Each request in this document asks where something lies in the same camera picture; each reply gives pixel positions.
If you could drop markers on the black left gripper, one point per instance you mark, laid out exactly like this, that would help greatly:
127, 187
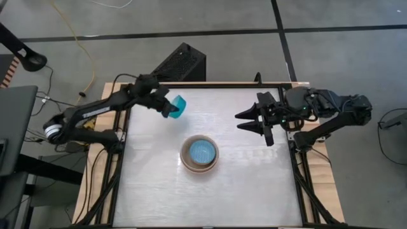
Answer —
154, 98

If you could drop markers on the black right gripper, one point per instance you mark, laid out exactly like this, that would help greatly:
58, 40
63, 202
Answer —
270, 111

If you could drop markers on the teal bowl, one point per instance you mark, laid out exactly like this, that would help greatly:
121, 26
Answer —
178, 106

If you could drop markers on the light blue bowl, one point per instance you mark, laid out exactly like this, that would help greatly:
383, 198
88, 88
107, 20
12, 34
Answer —
202, 152

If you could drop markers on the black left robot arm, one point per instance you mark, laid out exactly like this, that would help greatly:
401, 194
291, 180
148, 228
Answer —
95, 111

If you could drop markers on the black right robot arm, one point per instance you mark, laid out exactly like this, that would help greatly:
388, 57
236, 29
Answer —
334, 124

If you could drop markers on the black speaker box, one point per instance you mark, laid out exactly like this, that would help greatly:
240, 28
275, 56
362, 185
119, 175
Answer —
181, 63

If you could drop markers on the grey floor box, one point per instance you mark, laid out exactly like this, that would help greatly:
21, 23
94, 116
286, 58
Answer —
395, 121

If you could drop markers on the black stand foot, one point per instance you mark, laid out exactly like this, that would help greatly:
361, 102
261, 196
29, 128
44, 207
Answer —
28, 58

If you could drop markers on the grey furniture panel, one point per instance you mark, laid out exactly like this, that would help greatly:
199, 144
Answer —
16, 127

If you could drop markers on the orange black striped strip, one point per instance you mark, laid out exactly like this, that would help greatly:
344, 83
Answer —
9, 74

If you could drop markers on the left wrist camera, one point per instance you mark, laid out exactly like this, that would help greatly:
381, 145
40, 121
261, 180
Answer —
146, 82

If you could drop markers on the black mount post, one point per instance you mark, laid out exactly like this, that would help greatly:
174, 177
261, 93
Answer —
258, 78

